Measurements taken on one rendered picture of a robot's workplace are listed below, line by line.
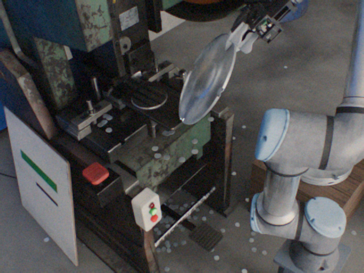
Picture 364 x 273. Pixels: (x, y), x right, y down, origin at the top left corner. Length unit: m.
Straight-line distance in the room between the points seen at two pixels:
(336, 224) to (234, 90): 1.64
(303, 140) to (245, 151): 1.46
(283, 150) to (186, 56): 2.27
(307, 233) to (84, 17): 0.85
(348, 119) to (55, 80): 1.02
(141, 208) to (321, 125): 0.65
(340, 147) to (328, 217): 0.41
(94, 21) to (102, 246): 1.12
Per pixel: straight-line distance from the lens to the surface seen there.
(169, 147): 1.42
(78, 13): 1.10
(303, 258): 1.34
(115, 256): 1.90
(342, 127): 0.86
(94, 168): 1.23
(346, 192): 1.73
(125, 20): 1.27
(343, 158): 0.86
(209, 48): 1.29
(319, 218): 1.21
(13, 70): 1.56
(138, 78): 1.51
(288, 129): 0.84
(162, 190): 1.71
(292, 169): 0.90
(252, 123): 2.46
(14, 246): 2.12
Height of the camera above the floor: 1.64
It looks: 44 degrees down
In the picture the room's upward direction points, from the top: 4 degrees counter-clockwise
